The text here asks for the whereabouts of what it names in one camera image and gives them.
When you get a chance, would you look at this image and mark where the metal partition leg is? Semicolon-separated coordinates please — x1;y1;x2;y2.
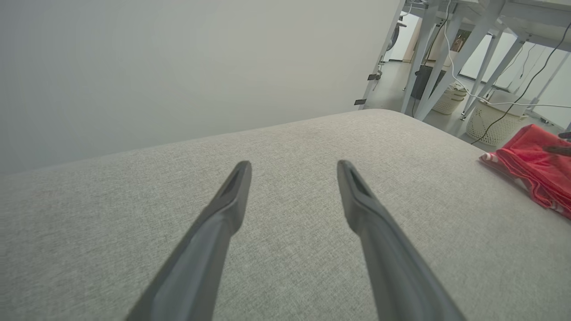
357;0;407;111

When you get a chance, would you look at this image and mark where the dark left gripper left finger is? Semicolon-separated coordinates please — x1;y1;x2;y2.
127;160;253;321

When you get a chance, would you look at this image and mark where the white perforated laundry basket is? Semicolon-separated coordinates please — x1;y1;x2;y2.
465;91;530;147
431;82;468;115

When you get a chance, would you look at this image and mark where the white metal frame desk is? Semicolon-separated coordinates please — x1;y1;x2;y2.
399;0;571;134

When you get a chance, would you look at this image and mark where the red and white shirt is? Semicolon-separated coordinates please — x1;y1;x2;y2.
479;124;571;220

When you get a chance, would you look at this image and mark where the black hanging cable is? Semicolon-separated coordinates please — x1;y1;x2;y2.
471;22;571;145

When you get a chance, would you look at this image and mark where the white partition panel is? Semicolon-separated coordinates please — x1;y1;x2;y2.
0;0;404;177

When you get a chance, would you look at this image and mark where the black box under desk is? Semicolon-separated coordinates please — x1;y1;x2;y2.
410;65;447;100

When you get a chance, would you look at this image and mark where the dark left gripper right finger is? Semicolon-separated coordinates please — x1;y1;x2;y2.
337;160;467;321

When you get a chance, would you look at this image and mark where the white hanging cable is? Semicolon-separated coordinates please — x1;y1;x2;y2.
442;0;571;110

